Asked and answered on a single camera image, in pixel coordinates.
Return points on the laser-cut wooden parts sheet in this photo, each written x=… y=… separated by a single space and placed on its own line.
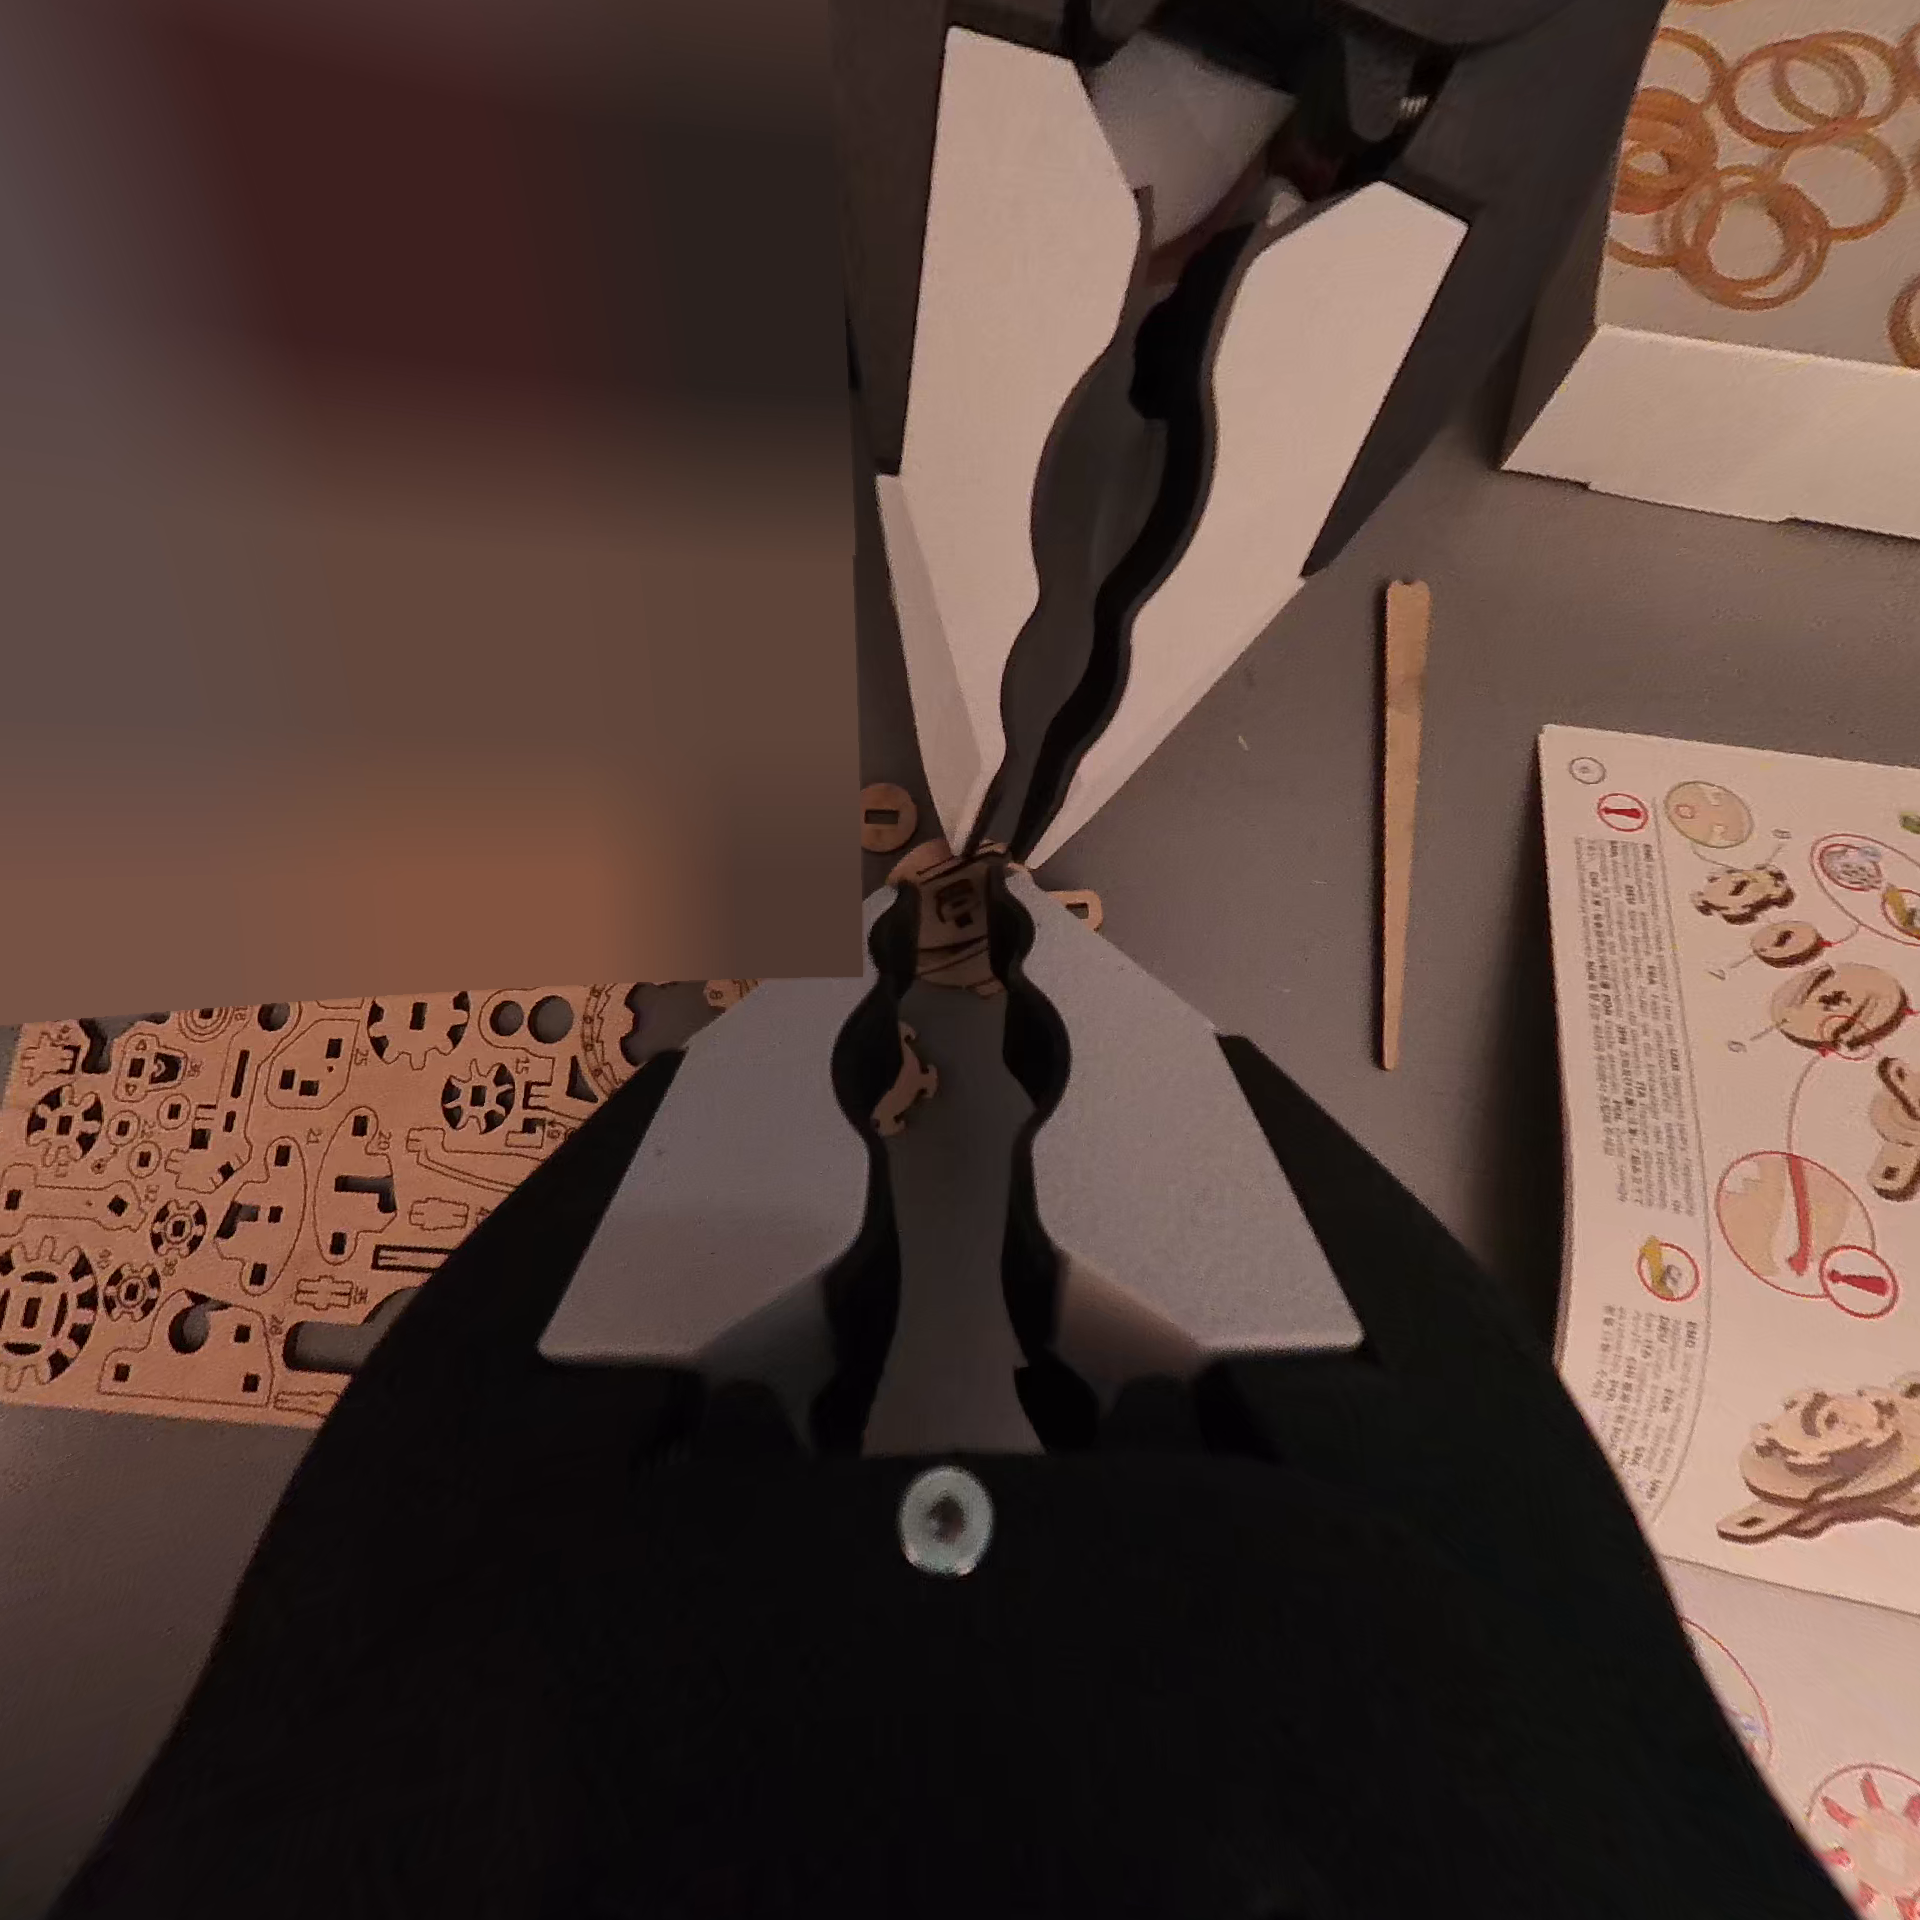
x=302 y=1202

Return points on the small wooden gear piece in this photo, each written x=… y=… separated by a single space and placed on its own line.
x=909 y=1087

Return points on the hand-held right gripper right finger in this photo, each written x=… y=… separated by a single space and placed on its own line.
x=1203 y=1202

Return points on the illustrated instruction booklet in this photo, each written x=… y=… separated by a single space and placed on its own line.
x=1649 y=1050

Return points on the tapered wooden stick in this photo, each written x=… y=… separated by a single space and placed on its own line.
x=1402 y=826

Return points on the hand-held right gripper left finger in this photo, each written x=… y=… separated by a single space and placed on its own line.
x=721 y=1202

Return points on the white cardboard box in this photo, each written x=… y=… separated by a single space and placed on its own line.
x=1727 y=436

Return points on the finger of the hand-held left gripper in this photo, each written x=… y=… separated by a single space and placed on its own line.
x=1318 y=373
x=1005 y=300

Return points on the pile of rubber bands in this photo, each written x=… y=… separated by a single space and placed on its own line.
x=1747 y=240

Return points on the wooden model assembly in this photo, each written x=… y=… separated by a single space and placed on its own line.
x=954 y=917

